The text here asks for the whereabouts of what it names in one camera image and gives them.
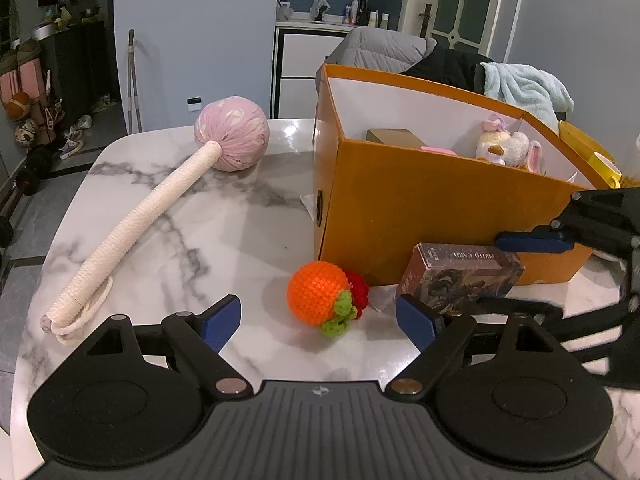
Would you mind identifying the light blue fleece blanket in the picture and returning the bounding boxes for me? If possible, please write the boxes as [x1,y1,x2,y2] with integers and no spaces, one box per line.
[478,62,576,134]

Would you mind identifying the white vanity cabinet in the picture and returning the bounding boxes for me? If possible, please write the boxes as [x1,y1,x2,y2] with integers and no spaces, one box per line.
[272,12,359,120]

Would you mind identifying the yellow bag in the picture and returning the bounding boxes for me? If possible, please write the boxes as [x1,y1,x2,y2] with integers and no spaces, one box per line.
[557,120,624,189]

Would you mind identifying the orange storage box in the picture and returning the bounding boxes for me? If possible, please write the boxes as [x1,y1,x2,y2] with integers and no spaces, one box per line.
[312,62,624,287]

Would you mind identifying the pink hanging bags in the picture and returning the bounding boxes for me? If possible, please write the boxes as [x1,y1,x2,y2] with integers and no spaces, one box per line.
[0,39,44,111]

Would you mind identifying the dark hallway cabinet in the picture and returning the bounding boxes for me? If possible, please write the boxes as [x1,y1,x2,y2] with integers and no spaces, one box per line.
[32,20,109,127]

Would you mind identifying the basketball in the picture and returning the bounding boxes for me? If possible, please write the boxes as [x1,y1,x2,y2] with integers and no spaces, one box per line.
[2,90,32,120]

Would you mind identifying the dark printed card box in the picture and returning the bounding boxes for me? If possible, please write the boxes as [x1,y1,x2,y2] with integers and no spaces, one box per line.
[396,242,526,317]

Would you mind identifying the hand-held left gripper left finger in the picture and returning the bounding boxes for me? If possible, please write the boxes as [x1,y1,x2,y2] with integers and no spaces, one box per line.
[86,293,251,402]

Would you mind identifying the black jacket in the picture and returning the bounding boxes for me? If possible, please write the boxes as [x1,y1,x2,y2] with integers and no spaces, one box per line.
[399,42,494,95]

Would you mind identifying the glass paned door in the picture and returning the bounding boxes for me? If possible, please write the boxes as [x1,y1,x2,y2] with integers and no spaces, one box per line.
[399,0,527,64]

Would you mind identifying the orange crochet fruit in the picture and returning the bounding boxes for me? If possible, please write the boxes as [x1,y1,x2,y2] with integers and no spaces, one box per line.
[286,260,362,337]

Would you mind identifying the red crochet strawberry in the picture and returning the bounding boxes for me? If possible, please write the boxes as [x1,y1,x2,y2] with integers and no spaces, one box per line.
[345,270,371,320]

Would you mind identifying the grey walking crutches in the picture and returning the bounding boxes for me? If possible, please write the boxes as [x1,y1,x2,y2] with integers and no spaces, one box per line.
[125,28,145,135]

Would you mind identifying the brown cardboard box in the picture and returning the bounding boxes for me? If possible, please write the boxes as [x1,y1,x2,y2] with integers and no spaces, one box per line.
[365,128,426,150]

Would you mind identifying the pink ball rope-handled hammer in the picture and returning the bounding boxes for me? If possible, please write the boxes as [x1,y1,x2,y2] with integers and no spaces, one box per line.
[41,95,271,345]

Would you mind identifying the white plush with pink bow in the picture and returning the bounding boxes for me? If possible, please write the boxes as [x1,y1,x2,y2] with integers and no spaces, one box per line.
[473,114,545,175]

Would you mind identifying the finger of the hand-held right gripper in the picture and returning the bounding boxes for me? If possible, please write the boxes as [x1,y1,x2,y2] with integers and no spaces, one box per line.
[494,186,640,263]
[441,296,640,347]

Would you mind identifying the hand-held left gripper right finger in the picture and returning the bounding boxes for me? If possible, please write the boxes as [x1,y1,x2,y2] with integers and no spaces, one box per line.
[385,293,559,403]

